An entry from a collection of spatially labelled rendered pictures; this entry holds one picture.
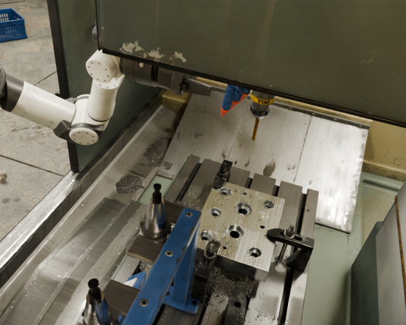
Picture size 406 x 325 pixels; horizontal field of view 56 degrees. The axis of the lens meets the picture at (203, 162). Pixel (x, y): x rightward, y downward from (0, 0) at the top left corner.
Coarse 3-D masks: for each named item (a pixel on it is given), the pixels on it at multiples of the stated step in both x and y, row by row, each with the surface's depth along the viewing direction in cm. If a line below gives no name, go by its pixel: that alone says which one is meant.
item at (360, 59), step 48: (144, 0) 46; (192, 0) 44; (240, 0) 43; (288, 0) 41; (336, 0) 40; (384, 0) 38; (144, 48) 50; (192, 48) 48; (240, 48) 46; (288, 48) 44; (336, 48) 42; (384, 48) 41; (288, 96) 48; (336, 96) 46; (384, 96) 44
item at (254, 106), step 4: (252, 104) 86; (256, 104) 84; (252, 108) 86; (256, 108) 85; (260, 108) 84; (264, 108) 84; (268, 108) 85; (252, 112) 86; (256, 112) 85; (260, 112) 84; (264, 112) 85; (268, 112) 86; (256, 116) 86; (260, 116) 85; (264, 116) 86
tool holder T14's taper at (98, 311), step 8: (88, 296) 56; (88, 304) 55; (96, 304) 55; (104, 304) 56; (88, 312) 56; (96, 312) 56; (104, 312) 57; (88, 320) 57; (96, 320) 56; (104, 320) 57; (112, 320) 60
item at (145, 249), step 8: (128, 240) 74; (136, 240) 74; (144, 240) 74; (152, 240) 75; (128, 248) 72; (136, 248) 73; (144, 248) 73; (152, 248) 73; (160, 248) 73; (128, 256) 72; (136, 256) 71; (144, 256) 71; (152, 256) 72; (152, 264) 71
